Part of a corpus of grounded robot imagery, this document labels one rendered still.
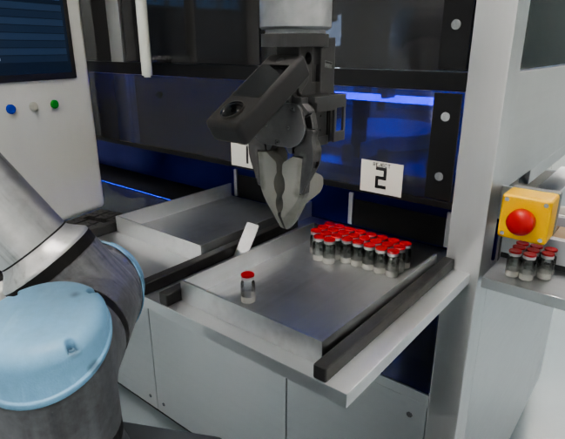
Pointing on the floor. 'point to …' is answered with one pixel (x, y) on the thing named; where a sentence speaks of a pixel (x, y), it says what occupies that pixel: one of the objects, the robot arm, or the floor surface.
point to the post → (476, 204)
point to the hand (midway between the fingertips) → (281, 219)
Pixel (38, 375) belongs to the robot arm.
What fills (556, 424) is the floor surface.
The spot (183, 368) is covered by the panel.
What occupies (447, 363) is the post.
